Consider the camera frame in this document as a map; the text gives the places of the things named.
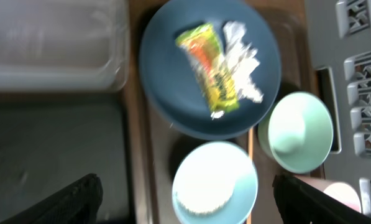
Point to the pink cup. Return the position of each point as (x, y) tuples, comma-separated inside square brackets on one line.
[(341, 191)]

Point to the light blue bowl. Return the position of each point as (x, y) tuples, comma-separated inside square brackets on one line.
[(239, 206)]

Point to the grey dishwasher rack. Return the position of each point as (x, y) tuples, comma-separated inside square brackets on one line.
[(339, 36)]

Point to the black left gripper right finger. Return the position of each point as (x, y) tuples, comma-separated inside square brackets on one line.
[(300, 203)]

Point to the white tissue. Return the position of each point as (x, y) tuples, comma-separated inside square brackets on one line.
[(237, 62)]

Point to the clear plastic bin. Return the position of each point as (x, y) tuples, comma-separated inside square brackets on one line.
[(64, 46)]

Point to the mint green bowl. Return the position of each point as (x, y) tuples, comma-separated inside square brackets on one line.
[(297, 132)]

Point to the black tray bin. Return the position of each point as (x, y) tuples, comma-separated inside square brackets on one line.
[(46, 146)]

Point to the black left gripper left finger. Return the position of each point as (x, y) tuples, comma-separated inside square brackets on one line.
[(77, 203)]

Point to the dark blue plate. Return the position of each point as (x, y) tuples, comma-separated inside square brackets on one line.
[(170, 83)]

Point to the yellow green snack wrapper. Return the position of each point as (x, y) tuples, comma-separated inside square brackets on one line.
[(205, 54)]

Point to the white rice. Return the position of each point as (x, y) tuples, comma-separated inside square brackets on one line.
[(206, 178)]

